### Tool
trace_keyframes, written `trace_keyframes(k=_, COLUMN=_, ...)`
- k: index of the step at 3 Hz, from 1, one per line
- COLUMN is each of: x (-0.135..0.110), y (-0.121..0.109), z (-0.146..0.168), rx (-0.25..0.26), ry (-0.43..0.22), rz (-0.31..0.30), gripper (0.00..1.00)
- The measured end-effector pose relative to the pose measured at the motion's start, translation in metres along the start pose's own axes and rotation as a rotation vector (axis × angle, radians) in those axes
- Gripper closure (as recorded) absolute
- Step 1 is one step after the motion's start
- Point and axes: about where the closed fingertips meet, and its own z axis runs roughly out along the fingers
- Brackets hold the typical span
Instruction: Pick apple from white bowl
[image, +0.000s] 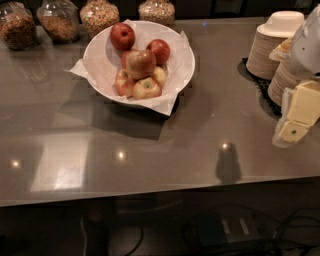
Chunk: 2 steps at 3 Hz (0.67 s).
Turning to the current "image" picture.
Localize rear stack paper bowls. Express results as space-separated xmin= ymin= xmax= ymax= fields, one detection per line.
xmin=246 ymin=11 xmax=304 ymax=80

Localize glass jar brown cereal far left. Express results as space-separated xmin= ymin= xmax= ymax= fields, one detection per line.
xmin=0 ymin=0 xmax=38 ymax=50

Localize white bowl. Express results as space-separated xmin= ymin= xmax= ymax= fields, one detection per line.
xmin=82 ymin=20 xmax=196 ymax=106

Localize yellow apple right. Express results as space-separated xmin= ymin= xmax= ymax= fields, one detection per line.
xmin=152 ymin=67 xmax=167 ymax=86

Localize red apple right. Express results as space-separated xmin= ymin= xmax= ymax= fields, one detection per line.
xmin=146 ymin=39 xmax=171 ymax=65

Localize red-yellow apple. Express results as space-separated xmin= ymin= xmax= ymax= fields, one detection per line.
xmin=115 ymin=69 xmax=135 ymax=98
xmin=121 ymin=49 xmax=156 ymax=80

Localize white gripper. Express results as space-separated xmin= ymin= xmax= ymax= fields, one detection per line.
xmin=272 ymin=80 xmax=320 ymax=148

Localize yellow-red apple front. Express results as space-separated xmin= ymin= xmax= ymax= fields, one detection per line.
xmin=133 ymin=77 xmax=162 ymax=100

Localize red-yellow apple lower left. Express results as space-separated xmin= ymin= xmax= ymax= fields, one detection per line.
xmin=115 ymin=69 xmax=135 ymax=98

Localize black power box below table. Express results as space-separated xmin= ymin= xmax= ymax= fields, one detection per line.
xmin=181 ymin=209 xmax=268 ymax=256

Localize glass jar brown cereal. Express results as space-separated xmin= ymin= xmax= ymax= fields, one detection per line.
xmin=36 ymin=0 xmax=79 ymax=44
xmin=0 ymin=0 xmax=38 ymax=50

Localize white paper liner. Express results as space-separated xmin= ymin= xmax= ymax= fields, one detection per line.
xmin=68 ymin=19 xmax=196 ymax=117

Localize black cables on floor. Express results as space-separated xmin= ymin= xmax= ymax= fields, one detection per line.
xmin=79 ymin=203 xmax=320 ymax=256

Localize black mat under bowls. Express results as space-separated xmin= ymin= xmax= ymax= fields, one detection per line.
xmin=242 ymin=58 xmax=282 ymax=119

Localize glass jar colourful cereal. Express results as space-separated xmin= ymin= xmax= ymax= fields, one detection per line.
xmin=80 ymin=0 xmax=120 ymax=38

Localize dark red apple top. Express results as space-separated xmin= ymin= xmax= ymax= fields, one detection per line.
xmin=110 ymin=23 xmax=135 ymax=50

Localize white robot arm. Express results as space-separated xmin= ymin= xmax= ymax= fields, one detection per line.
xmin=272 ymin=5 xmax=320 ymax=148

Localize red-yellow apple centre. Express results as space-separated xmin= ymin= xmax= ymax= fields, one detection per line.
xmin=121 ymin=49 xmax=156 ymax=80

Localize glass jar light cereal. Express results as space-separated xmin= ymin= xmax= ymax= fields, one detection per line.
xmin=138 ymin=0 xmax=175 ymax=26

